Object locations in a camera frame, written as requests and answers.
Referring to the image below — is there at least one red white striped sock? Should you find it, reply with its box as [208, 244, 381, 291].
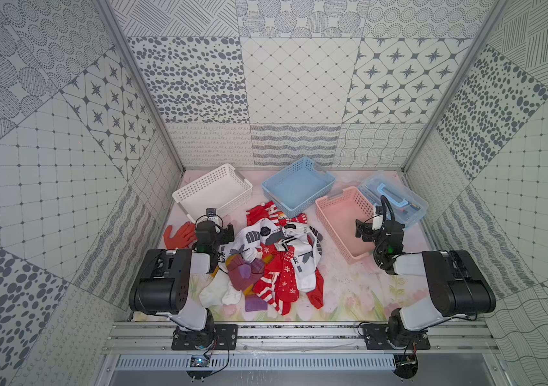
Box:
[253, 251, 300, 315]

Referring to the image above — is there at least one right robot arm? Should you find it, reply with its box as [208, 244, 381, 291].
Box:
[355, 202, 496, 347]

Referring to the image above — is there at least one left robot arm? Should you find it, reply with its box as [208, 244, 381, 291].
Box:
[128, 208, 235, 339]

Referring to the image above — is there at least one white plastic basket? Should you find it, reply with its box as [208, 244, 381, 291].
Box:
[172, 163, 253, 222]

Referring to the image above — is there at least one pink plastic basket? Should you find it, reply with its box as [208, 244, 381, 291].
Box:
[315, 187, 375, 265]

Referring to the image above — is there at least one blue plastic basket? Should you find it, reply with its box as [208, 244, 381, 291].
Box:
[261, 157, 336, 217]

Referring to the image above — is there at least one red rubber glove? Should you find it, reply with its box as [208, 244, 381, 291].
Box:
[163, 221, 197, 249]

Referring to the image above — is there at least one clear plastic tool box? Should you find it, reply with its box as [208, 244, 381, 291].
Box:
[358, 170, 428, 228]

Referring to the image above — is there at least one purple striped sock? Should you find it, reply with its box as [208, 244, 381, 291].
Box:
[226, 254, 266, 291]

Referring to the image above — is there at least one plain white sock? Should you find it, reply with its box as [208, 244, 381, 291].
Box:
[199, 271, 243, 308]

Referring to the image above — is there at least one red santa striped sock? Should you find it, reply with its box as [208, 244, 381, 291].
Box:
[246, 201, 308, 228]

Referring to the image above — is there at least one white sock black pattern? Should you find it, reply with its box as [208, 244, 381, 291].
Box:
[282, 222, 323, 293]

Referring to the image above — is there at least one plain red sock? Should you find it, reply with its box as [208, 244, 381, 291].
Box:
[307, 270, 324, 309]

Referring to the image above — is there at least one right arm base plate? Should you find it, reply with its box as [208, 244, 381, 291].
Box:
[358, 323, 431, 351]

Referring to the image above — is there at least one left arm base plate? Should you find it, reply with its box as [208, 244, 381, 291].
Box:
[171, 323, 238, 351]

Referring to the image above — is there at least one aluminium mounting rail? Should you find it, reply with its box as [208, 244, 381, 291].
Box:
[103, 321, 498, 354]

